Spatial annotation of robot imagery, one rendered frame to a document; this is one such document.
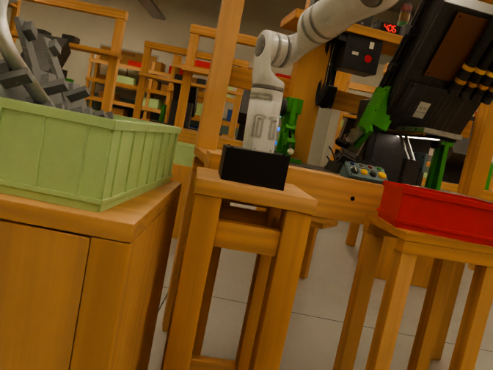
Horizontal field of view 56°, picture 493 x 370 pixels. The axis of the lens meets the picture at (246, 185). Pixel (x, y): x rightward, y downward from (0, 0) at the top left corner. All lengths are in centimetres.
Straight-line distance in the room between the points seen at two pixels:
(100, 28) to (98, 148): 1189
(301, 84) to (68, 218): 154
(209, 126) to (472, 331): 130
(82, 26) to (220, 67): 1085
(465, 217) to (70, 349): 110
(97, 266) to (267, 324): 57
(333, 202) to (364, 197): 12
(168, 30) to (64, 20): 260
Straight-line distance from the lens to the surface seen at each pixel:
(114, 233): 85
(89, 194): 88
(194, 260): 122
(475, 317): 160
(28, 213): 89
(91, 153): 88
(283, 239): 123
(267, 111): 129
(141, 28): 1247
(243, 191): 118
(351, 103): 238
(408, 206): 143
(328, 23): 112
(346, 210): 166
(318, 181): 160
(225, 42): 215
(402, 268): 141
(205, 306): 164
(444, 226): 148
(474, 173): 264
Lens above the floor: 98
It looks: 6 degrees down
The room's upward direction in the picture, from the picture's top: 11 degrees clockwise
